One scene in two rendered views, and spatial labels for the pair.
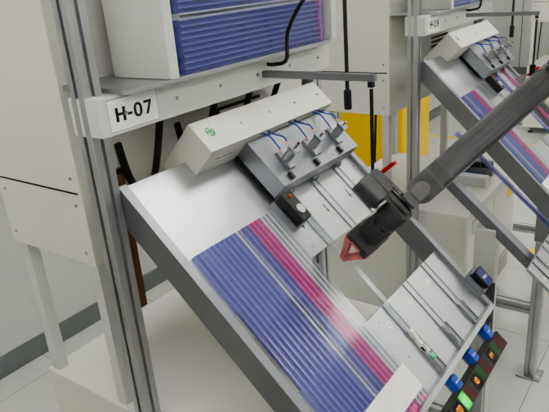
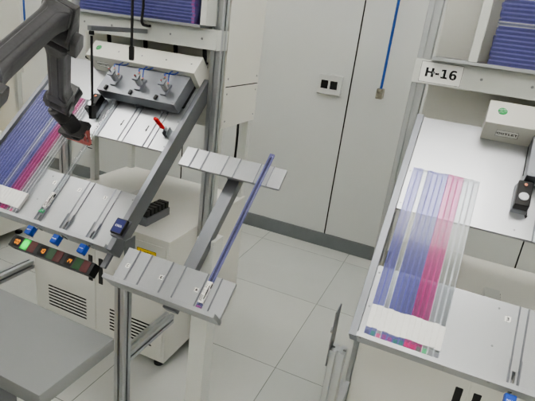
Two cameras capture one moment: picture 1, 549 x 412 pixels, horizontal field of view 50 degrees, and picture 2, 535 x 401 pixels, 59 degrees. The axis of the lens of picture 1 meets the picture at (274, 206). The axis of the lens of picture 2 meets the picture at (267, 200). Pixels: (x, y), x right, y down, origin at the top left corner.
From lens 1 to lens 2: 234 cm
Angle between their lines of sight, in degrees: 68
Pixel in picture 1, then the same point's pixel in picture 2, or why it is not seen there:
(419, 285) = (96, 192)
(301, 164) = (121, 87)
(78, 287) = (309, 212)
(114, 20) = not seen: outside the picture
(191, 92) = (93, 21)
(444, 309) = (86, 213)
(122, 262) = not seen: hidden behind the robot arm
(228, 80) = (117, 24)
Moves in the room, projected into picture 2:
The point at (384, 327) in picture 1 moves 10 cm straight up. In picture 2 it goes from (51, 180) to (49, 152)
